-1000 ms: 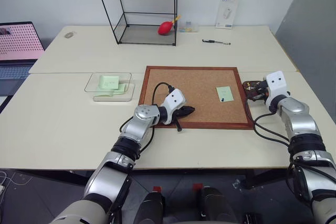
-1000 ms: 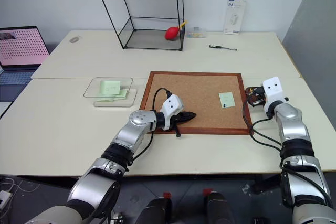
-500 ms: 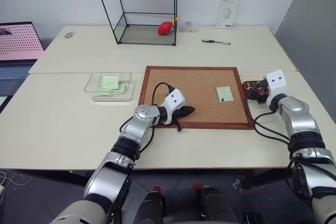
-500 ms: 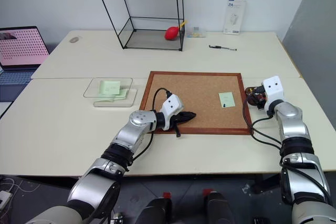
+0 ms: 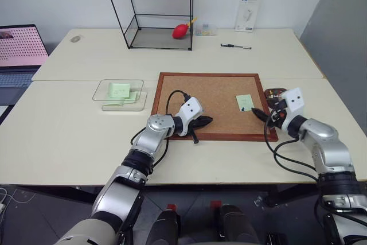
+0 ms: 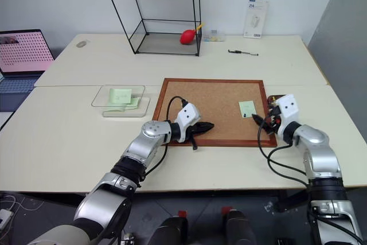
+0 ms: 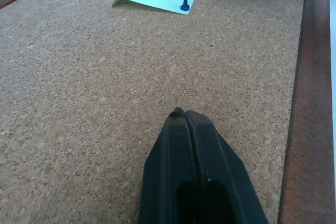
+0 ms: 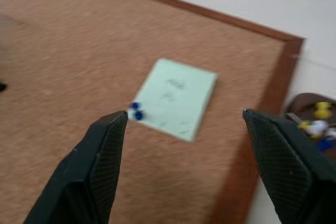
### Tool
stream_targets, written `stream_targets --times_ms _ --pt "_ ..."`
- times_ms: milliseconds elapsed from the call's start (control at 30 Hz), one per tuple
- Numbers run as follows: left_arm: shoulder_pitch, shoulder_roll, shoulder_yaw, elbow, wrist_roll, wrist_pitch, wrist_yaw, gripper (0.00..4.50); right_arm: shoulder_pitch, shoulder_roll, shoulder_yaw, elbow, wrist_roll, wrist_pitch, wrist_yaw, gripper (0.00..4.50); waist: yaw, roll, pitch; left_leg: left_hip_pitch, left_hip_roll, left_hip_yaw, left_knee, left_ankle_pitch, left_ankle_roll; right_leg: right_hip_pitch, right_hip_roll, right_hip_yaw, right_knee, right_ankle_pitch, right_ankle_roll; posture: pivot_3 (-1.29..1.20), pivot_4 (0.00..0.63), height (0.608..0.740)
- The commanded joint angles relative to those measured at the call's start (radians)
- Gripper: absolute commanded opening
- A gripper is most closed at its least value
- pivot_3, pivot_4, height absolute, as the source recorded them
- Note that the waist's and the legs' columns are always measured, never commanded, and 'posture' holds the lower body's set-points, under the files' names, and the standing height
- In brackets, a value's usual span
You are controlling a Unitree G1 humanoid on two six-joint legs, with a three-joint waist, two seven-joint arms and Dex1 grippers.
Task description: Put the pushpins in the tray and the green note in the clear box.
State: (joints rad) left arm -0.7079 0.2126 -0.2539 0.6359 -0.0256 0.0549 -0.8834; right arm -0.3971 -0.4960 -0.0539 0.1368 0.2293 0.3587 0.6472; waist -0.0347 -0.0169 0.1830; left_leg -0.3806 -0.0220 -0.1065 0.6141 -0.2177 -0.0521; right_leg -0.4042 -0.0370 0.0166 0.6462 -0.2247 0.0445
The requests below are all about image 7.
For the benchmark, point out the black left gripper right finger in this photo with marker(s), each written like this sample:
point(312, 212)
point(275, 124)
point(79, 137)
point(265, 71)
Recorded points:
point(220, 166)

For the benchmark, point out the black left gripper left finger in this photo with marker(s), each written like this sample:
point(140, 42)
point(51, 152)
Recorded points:
point(168, 161)

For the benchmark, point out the blue pushpin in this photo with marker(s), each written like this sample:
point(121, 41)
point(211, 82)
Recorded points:
point(185, 1)

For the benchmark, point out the cork board with wooden frame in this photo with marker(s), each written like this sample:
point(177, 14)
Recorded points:
point(147, 82)

